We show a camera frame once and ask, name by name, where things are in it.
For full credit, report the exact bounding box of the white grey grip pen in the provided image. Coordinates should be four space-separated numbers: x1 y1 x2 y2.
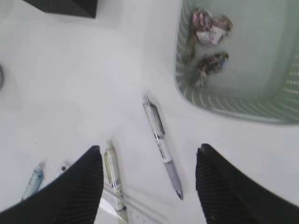
142 95 184 201

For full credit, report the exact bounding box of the grey-brown paper ball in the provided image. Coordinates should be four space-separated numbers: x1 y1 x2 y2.
192 52 229 88

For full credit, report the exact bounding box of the clear plastic ruler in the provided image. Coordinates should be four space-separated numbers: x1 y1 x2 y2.
59 159 169 224

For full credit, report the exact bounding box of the paper ball with pink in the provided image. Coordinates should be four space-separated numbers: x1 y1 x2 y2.
185 8 234 63

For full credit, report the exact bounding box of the grey-green plastic woven basket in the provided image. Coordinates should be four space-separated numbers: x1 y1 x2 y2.
175 0 299 125

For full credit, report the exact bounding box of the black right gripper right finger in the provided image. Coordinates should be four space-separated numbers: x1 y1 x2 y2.
195 144 299 224

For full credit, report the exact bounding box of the beige retractable pen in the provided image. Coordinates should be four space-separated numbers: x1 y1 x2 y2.
104 140 128 224

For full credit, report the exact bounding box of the black mesh pen holder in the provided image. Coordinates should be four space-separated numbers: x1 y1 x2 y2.
25 0 98 19

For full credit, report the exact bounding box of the light blue retractable pen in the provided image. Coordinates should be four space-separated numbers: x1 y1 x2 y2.
21 161 45 201

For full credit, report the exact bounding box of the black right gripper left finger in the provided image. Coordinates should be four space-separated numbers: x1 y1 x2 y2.
0 146 103 224

